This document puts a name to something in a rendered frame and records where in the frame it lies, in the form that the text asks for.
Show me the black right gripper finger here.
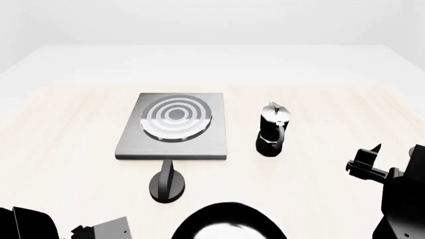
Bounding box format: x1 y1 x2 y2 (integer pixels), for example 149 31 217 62
354 143 383 167
407 144 425 165

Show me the black round stove knob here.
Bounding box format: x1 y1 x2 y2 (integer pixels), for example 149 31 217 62
148 159 187 204

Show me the grey square stove base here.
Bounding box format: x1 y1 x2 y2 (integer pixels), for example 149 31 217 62
114 92 228 161

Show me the black and silver moka pot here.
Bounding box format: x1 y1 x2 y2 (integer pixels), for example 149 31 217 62
255 101 292 158

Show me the round ringed burner plate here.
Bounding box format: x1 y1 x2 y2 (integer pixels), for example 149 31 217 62
140 97 213 143

